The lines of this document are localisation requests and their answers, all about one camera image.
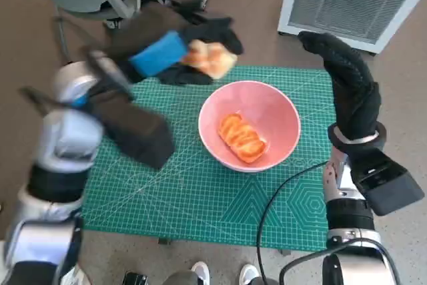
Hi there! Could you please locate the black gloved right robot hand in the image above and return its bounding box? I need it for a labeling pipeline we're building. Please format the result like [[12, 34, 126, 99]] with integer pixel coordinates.
[[298, 30, 382, 142]]

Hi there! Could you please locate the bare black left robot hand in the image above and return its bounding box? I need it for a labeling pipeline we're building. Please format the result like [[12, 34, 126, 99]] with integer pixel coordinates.
[[109, 0, 244, 87]]

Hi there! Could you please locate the round toy bread bun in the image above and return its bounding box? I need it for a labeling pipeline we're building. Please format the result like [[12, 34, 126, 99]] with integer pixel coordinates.
[[181, 38, 238, 79]]

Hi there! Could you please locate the pink bowl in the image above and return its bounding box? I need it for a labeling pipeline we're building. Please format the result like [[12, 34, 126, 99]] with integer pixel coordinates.
[[198, 80, 302, 173]]

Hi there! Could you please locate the orange braided toy bread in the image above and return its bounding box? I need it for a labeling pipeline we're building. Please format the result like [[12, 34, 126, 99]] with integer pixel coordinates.
[[218, 113, 270, 165]]

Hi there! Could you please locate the large white grille appliance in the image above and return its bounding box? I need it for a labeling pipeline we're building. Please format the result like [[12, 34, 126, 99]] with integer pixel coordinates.
[[277, 0, 427, 54]]

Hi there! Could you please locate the green cutting mat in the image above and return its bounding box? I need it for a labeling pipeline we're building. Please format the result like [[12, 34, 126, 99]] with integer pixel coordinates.
[[81, 64, 336, 252]]

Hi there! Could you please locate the white shoe tip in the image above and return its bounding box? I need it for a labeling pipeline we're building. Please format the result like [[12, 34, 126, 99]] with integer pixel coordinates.
[[191, 260, 211, 285], [240, 262, 260, 285]]

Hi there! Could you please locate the black glossy device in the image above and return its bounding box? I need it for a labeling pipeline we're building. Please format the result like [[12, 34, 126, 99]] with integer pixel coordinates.
[[122, 270, 149, 285]]

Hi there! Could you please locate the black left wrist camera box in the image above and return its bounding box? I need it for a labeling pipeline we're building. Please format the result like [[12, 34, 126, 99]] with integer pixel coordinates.
[[85, 49, 175, 170]]

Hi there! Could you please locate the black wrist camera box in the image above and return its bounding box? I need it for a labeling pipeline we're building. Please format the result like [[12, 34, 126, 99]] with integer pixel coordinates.
[[348, 150, 425, 216], [85, 49, 175, 170]]

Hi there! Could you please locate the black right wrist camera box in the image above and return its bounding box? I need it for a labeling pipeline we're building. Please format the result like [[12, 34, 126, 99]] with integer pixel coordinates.
[[348, 150, 425, 216]]

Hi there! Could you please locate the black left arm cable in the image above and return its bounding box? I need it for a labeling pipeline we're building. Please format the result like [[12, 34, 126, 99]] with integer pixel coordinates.
[[19, 87, 76, 114]]

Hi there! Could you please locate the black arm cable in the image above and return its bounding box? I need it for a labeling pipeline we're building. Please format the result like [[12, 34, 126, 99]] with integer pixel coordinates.
[[19, 87, 76, 114], [256, 160, 330, 281], [280, 238, 401, 285]]

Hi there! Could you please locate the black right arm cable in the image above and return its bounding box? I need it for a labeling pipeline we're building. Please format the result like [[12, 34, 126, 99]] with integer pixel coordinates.
[[280, 238, 401, 285], [256, 160, 330, 281]]

